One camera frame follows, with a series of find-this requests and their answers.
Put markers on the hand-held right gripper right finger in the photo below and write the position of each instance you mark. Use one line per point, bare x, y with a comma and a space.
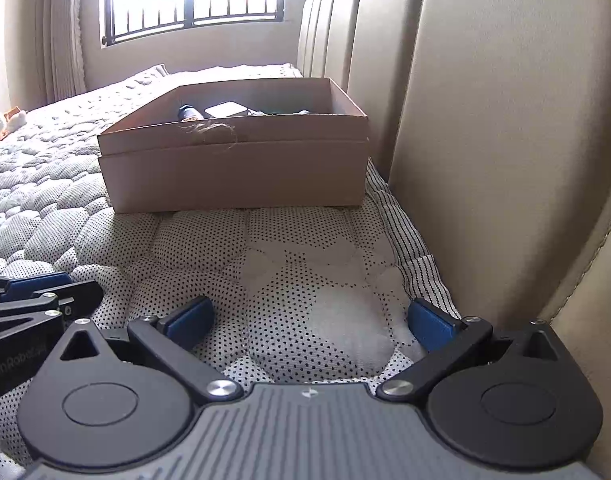
428, 327

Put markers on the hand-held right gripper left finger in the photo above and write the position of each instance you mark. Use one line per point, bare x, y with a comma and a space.
188, 322

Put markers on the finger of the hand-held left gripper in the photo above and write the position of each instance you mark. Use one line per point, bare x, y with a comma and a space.
75, 295
35, 282

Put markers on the pink cardboard box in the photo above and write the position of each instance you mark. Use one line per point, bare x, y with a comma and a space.
235, 175

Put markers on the white quilted mattress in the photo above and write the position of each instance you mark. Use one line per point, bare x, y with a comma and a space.
295, 270

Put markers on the white stuffed toy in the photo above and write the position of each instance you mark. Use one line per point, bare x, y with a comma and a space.
0, 122

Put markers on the white card in box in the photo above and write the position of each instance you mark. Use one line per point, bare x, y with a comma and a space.
225, 110

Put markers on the beige padded headboard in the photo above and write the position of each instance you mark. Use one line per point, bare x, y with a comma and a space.
485, 110

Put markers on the beige curtain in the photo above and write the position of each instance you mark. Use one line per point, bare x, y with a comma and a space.
62, 25

